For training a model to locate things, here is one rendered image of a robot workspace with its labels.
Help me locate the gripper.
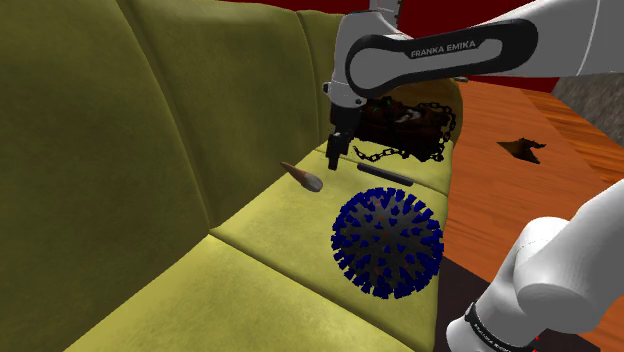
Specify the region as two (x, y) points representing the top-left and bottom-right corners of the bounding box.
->
(324, 103), (363, 171)

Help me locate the black pen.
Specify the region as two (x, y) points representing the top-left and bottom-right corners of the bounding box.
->
(356, 162), (416, 188)

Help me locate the grey ball with blue spikes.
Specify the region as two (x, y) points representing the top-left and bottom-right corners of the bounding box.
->
(329, 186), (446, 301)

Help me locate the dark brown jagged flat shape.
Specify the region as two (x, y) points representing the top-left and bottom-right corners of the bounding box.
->
(495, 137), (548, 166)

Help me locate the olive green sofa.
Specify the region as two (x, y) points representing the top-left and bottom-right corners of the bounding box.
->
(0, 0), (464, 352)

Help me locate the brown bag with black chain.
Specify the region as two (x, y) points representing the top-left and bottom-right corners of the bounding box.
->
(351, 95), (458, 164)

